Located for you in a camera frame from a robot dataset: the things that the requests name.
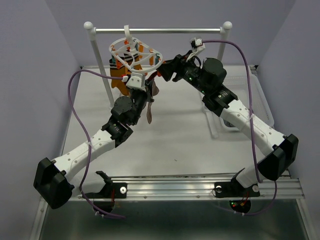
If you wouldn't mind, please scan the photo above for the maroon white striped sock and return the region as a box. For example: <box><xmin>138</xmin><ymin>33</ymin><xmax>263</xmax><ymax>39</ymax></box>
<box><xmin>149</xmin><ymin>72</ymin><xmax>160</xmax><ymax>97</ymax></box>

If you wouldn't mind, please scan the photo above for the aluminium rail frame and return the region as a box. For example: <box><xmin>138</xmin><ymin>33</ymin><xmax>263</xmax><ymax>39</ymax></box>
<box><xmin>30</xmin><ymin>173</ymin><xmax>318</xmax><ymax>240</ymax></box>

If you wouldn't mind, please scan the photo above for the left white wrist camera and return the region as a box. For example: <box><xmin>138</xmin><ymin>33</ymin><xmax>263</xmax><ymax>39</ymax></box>
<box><xmin>122</xmin><ymin>72</ymin><xmax>146</xmax><ymax>91</ymax></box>

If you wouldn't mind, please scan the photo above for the teal clothes peg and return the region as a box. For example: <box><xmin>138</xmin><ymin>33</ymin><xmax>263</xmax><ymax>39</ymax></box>
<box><xmin>154</xmin><ymin>54</ymin><xmax>161</xmax><ymax>65</ymax></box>

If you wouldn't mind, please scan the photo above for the mustard brown striped sock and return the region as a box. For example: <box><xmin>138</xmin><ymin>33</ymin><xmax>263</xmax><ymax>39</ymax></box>
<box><xmin>123</xmin><ymin>53</ymin><xmax>142</xmax><ymax>70</ymax></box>

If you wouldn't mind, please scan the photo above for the white clothes drying rack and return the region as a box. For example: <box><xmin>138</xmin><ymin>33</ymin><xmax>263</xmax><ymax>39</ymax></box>
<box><xmin>83</xmin><ymin>21</ymin><xmax>233</xmax><ymax>139</ymax></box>

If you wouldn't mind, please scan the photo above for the white round clip hanger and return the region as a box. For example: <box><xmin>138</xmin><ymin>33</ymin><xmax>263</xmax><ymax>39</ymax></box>
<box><xmin>108</xmin><ymin>25</ymin><xmax>164</xmax><ymax>75</ymax></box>

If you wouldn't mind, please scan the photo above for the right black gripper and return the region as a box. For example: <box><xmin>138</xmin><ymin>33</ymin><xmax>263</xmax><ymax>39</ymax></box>
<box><xmin>154</xmin><ymin>49</ymin><xmax>210</xmax><ymax>96</ymax></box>

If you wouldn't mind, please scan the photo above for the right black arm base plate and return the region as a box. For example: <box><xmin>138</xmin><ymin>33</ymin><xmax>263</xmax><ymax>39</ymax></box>
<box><xmin>213</xmin><ymin>181</ymin><xmax>261</xmax><ymax>198</ymax></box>

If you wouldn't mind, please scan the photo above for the white plastic laundry basket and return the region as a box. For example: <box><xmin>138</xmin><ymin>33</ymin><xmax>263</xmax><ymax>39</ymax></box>
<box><xmin>214</xmin><ymin>74</ymin><xmax>275</xmax><ymax>132</ymax></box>

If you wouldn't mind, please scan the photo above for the yellow orange clothes peg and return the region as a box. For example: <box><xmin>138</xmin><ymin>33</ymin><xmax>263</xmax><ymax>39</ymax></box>
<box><xmin>149</xmin><ymin>49</ymin><xmax>154</xmax><ymax>66</ymax></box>

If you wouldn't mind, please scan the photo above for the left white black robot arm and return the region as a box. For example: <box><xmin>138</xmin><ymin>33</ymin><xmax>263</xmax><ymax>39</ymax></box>
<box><xmin>33</xmin><ymin>83</ymin><xmax>159</xmax><ymax>209</ymax></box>

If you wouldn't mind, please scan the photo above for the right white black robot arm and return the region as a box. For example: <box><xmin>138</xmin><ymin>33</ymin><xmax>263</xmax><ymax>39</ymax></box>
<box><xmin>157</xmin><ymin>54</ymin><xmax>299</xmax><ymax>198</ymax></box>

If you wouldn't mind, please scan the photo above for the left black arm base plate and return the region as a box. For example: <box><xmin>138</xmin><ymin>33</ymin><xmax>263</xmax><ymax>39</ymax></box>
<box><xmin>85</xmin><ymin>182</ymin><xmax>128</xmax><ymax>199</ymax></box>

